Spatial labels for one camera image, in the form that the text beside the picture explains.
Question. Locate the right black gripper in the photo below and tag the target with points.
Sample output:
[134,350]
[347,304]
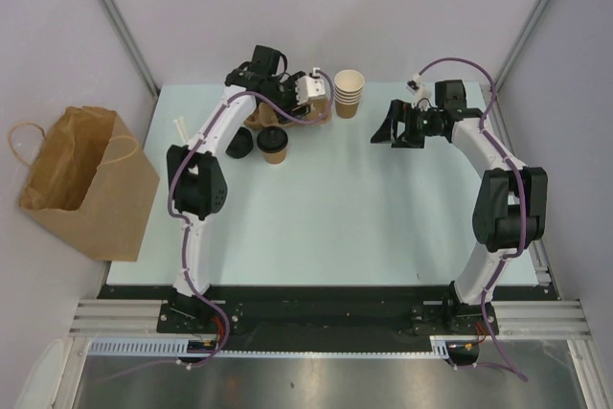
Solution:
[403,112]

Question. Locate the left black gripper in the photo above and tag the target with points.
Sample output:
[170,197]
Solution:
[303,110]

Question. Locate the brown pulp cup carrier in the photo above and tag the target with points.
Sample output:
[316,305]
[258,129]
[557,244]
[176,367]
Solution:
[265,115]

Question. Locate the black coffee cup lid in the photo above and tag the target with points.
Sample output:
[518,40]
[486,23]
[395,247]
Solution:
[272,139]

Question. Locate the single brown paper cup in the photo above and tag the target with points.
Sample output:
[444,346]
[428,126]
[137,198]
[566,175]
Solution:
[274,157]

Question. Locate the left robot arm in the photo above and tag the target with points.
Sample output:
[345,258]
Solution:
[197,187]

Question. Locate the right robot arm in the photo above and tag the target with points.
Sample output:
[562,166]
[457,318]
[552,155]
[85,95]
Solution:
[510,209]

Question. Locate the stack of paper cups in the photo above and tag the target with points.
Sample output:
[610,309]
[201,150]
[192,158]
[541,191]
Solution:
[348,92]

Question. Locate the stack of black lids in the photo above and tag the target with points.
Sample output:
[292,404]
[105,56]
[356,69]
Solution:
[241,145]

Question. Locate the brown paper bag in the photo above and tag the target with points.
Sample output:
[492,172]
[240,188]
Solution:
[92,185]

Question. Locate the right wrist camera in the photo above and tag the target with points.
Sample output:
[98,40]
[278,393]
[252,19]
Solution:
[422,95]

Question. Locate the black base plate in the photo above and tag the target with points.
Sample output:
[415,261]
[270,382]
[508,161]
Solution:
[326,318]

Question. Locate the aluminium frame rail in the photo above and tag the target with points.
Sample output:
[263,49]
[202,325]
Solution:
[518,320]

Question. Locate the white cable duct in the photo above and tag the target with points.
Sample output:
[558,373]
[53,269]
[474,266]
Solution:
[186,348]

